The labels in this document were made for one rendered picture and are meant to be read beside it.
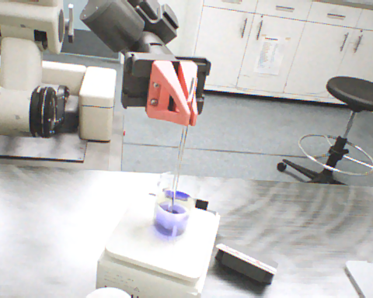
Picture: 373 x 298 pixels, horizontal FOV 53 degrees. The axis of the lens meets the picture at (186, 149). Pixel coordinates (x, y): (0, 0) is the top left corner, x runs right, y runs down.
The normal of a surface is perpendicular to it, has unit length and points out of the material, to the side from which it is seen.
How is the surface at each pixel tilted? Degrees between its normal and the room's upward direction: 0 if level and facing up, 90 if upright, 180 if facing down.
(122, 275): 90
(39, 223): 0
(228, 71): 90
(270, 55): 90
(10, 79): 64
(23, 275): 0
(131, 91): 90
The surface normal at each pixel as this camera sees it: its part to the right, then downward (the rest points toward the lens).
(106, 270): -0.23, 0.47
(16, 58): 0.18, 0.11
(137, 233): 0.16, -0.84
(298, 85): 0.12, 0.54
